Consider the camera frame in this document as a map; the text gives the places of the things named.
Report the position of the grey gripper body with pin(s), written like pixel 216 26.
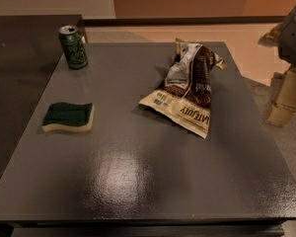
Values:
pixel 293 39

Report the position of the green soda can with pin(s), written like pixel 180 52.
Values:
pixel 73 48

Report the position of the brown snack bag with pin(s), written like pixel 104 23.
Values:
pixel 184 96

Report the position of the green and yellow sponge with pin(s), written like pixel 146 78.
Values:
pixel 69 117

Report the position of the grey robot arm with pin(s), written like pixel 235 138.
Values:
pixel 283 37

